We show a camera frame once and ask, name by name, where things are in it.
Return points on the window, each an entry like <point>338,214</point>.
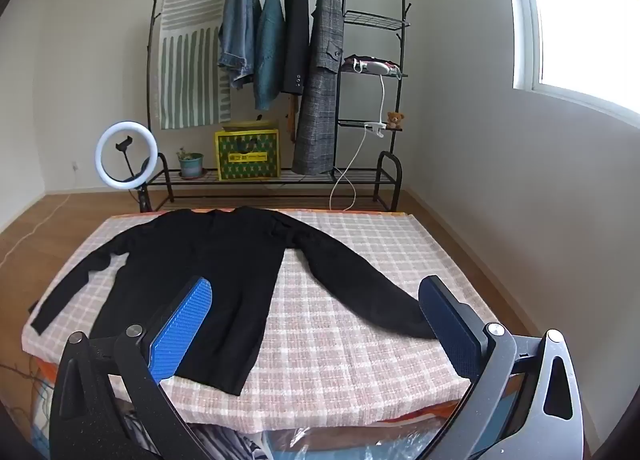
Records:
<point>590,15</point>

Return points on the brown teddy bear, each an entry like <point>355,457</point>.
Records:
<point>395,119</point>

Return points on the black metal clothes rack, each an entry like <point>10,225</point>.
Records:
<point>375,20</point>

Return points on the green striped hanging cloth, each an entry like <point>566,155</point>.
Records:
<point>190,65</point>

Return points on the yellow patterned box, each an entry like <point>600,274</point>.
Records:
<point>247,160</point>

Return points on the grey plaid coat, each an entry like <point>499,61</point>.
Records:
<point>315,115</point>

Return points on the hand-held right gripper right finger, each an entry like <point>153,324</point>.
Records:
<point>457,335</point>

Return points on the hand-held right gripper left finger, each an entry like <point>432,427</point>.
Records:
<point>185,325</point>

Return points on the black coat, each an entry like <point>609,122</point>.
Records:
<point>296,40</point>

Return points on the black sweater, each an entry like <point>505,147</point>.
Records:
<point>200,250</point>

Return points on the blue denim jacket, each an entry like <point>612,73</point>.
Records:
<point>237,30</point>

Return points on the white clip lamp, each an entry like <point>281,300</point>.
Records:
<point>382,69</point>

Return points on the pink plaid blanket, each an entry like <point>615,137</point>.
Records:
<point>340,340</point>

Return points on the folded clothes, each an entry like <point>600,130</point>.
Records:
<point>367,60</point>

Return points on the teal jacket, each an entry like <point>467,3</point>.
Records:
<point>270,50</point>

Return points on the teal plant pot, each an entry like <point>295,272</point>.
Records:
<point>191,166</point>

